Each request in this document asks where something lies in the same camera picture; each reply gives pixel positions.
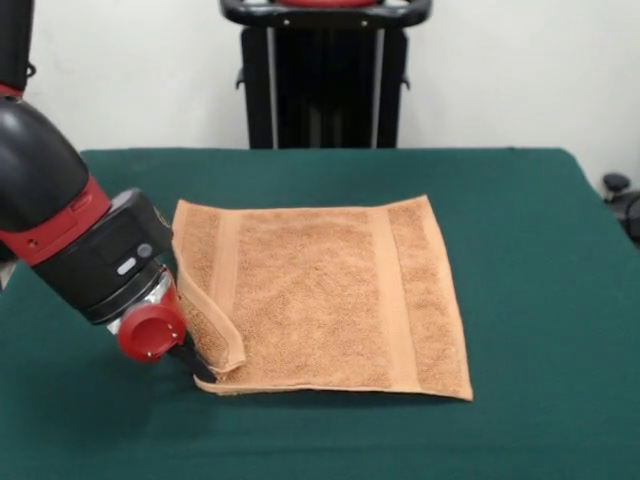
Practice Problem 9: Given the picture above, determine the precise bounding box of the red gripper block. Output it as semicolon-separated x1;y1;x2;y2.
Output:
116;284;219;386

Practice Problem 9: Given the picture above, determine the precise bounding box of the tan terry towel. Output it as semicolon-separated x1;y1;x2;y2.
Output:
170;194;474;402

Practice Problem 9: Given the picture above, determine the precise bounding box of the dark green table cloth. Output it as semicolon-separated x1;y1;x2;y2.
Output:
0;147;640;480

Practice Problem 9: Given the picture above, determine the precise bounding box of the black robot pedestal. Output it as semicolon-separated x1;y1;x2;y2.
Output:
218;0;434;150

